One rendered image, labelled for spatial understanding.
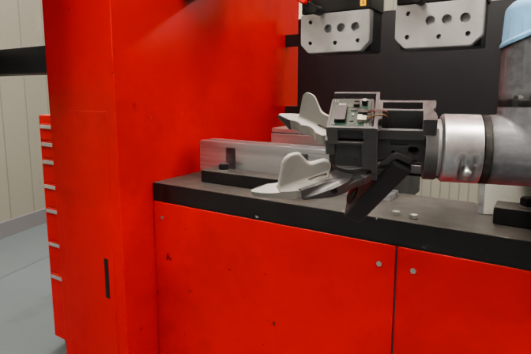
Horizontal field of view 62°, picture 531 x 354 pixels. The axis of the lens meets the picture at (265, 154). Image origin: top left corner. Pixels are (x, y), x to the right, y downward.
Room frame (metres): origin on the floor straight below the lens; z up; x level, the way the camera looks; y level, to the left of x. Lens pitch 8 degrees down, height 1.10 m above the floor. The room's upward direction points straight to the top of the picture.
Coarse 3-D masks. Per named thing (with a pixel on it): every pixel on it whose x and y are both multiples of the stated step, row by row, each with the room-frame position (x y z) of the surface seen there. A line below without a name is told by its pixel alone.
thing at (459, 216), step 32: (160, 192) 1.05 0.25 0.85; (192, 192) 0.99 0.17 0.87; (224, 192) 0.95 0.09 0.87; (320, 224) 0.82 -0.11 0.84; (352, 224) 0.78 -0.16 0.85; (384, 224) 0.75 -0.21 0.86; (416, 224) 0.72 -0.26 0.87; (448, 224) 0.72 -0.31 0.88; (480, 224) 0.72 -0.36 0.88; (480, 256) 0.67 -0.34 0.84; (512, 256) 0.65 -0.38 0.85
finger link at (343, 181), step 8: (336, 176) 0.49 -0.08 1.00; (344, 176) 0.48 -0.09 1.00; (352, 176) 0.49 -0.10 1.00; (360, 176) 0.49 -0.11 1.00; (320, 184) 0.48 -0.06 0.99; (328, 184) 0.48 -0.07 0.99; (336, 184) 0.48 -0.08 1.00; (344, 184) 0.48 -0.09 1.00; (352, 184) 0.49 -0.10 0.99; (360, 184) 0.49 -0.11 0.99; (304, 192) 0.48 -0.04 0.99; (312, 192) 0.48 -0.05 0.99; (320, 192) 0.48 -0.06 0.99; (328, 192) 0.48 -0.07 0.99; (336, 192) 0.48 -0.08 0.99; (344, 192) 0.48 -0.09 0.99
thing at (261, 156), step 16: (208, 144) 1.12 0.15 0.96; (224, 144) 1.09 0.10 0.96; (240, 144) 1.07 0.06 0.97; (256, 144) 1.05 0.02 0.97; (272, 144) 1.06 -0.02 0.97; (288, 144) 1.05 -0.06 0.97; (208, 160) 1.12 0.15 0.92; (224, 160) 1.09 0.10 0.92; (240, 160) 1.07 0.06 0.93; (256, 160) 1.04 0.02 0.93; (272, 160) 1.02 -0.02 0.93
